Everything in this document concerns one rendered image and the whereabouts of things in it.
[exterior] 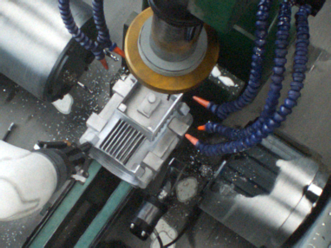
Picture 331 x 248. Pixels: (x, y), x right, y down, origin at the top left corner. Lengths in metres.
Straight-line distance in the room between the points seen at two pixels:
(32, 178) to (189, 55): 0.38
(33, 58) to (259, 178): 0.55
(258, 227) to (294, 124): 0.48
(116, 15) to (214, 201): 0.69
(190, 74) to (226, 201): 0.31
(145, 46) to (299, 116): 0.72
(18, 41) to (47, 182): 0.46
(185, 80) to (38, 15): 0.41
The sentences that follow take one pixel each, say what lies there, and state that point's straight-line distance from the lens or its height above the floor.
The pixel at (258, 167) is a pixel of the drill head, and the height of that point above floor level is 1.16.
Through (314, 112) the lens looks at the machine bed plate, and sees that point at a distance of 1.83.
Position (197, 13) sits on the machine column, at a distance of 1.00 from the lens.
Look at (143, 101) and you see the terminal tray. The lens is 1.41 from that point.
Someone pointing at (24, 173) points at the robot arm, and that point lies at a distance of 1.04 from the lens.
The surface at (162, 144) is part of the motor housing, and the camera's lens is 1.45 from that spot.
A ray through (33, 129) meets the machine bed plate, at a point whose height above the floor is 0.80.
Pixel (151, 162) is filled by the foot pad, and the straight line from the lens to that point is 1.42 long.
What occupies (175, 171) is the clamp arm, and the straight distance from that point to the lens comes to 1.26.
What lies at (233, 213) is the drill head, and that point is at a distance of 1.40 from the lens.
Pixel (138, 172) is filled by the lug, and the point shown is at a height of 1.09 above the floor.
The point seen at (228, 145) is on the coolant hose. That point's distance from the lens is 1.20.
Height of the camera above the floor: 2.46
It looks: 75 degrees down
